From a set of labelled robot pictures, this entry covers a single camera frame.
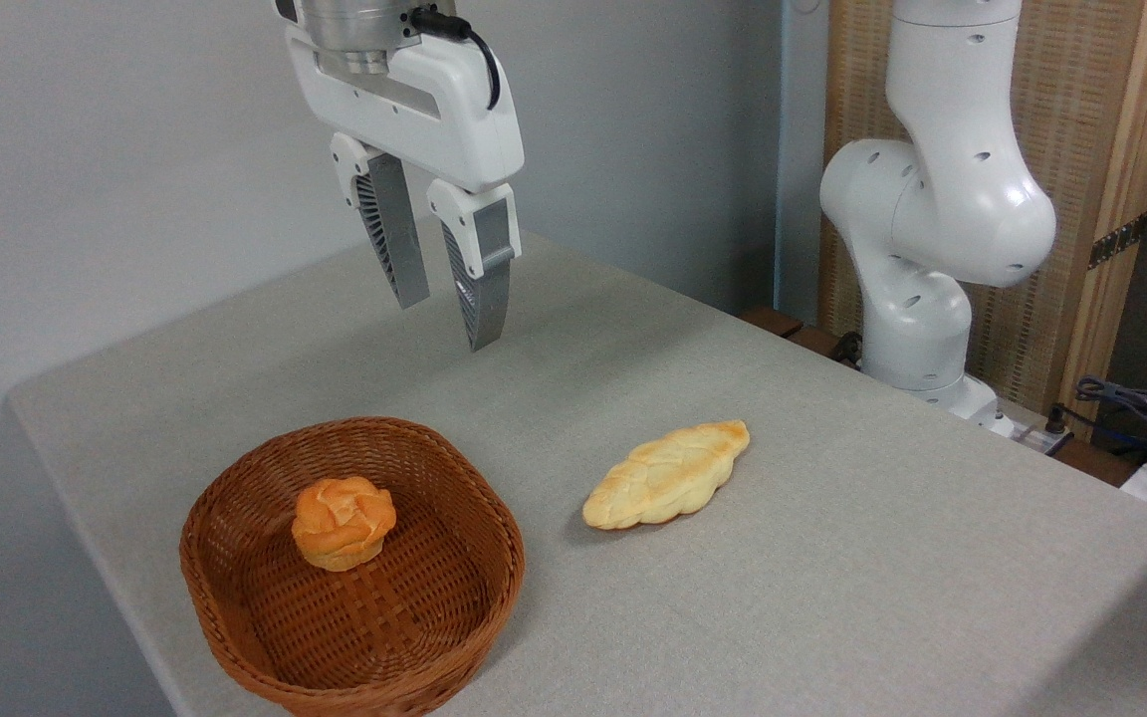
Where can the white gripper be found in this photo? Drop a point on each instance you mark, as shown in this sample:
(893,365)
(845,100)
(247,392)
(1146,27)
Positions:
(434,110)

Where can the long braided pale bread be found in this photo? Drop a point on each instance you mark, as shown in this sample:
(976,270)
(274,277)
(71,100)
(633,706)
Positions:
(663,476)

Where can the round orange bread roll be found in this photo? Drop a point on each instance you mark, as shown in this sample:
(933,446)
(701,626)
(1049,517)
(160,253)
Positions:
(343,523)

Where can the brown wicker basket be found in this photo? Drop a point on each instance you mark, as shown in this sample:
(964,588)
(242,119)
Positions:
(404,637)

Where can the grey tablecloth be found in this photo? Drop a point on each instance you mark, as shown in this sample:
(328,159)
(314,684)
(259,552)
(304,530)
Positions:
(783,597)

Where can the black metal hinge strip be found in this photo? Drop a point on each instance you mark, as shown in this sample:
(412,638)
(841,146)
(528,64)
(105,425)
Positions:
(1117,241)

